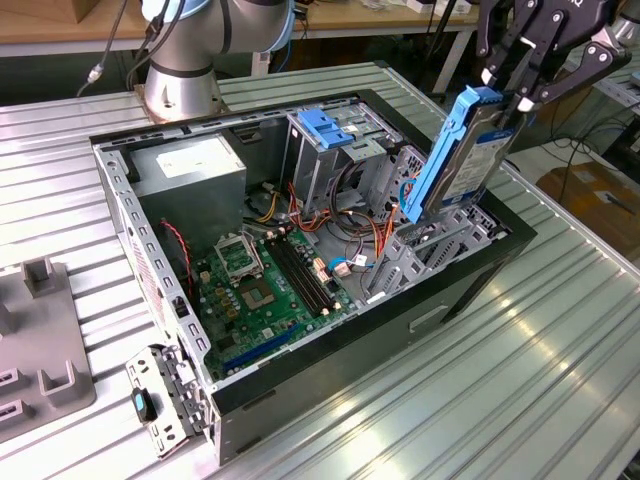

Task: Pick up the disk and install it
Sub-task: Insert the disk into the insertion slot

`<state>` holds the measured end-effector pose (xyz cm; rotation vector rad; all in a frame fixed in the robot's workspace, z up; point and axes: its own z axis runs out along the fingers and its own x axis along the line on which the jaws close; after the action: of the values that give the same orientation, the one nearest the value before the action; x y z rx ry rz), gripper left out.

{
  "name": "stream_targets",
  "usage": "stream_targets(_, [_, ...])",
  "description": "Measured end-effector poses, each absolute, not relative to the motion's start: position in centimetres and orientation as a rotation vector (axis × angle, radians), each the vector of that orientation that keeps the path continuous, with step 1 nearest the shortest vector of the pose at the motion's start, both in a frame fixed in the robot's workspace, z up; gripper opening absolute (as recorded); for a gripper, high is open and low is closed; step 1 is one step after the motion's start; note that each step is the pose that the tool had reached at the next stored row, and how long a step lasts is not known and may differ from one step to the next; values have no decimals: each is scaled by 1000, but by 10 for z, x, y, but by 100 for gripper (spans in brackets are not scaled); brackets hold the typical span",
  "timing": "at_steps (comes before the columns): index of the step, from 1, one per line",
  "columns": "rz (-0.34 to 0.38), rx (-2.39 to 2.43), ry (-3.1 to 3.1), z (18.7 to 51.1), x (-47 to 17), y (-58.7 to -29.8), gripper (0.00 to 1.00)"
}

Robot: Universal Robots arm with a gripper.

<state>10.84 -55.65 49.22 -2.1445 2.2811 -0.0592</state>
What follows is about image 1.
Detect orange yellow wire bundle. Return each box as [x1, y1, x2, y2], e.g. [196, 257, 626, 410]
[372, 204, 401, 259]

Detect blue plastic drive latch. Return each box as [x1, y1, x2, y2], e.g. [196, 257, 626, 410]
[297, 109, 356, 151]

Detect blue SATA wire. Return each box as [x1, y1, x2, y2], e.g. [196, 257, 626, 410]
[327, 174, 421, 274]

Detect open black PC case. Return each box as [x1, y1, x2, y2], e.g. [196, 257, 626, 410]
[88, 88, 539, 466]

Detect red black fan wire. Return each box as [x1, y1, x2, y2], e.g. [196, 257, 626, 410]
[159, 218, 195, 301]

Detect silver slot bracket cover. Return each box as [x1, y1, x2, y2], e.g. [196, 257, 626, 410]
[124, 342, 211, 461]

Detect blue expansion slot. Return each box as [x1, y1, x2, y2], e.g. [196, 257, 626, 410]
[222, 322, 301, 374]

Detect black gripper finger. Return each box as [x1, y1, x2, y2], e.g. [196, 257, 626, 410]
[474, 0, 540, 129]
[517, 8, 633, 113]

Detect silver optical drive cage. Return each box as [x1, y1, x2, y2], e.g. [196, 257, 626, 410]
[279, 99, 401, 216]

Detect hard disk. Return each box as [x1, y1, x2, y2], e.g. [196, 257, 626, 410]
[402, 84, 539, 224]

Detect black stand pole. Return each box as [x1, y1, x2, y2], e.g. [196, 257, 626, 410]
[419, 0, 464, 104]

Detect silver perforated disk bay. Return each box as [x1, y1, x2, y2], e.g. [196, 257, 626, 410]
[359, 144, 506, 306]

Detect wooden desk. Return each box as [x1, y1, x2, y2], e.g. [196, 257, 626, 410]
[0, 0, 481, 59]

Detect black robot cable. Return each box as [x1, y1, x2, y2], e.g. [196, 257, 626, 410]
[75, 0, 189, 99]

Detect grey power supply unit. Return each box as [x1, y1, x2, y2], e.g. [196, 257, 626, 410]
[127, 132, 249, 256]

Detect metal socket cover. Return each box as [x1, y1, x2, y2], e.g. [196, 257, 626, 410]
[214, 233, 265, 280]

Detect green motherboard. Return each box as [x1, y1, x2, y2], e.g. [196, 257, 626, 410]
[192, 227, 361, 384]

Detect yellow orange supply wires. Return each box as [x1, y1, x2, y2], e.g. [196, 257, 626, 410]
[257, 191, 280, 222]

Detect black blue latch tab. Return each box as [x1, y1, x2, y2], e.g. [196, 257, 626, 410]
[130, 389, 156, 424]

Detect black RAM slot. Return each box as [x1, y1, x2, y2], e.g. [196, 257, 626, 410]
[269, 238, 326, 315]
[275, 236, 331, 312]
[263, 239, 321, 317]
[281, 234, 336, 309]

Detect large cardboard box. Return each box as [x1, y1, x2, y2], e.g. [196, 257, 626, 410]
[537, 162, 640, 251]

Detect grey parts rack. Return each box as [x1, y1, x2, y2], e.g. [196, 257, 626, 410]
[0, 257, 97, 444]

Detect red orange wire bundle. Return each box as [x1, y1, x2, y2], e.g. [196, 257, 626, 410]
[287, 182, 334, 234]

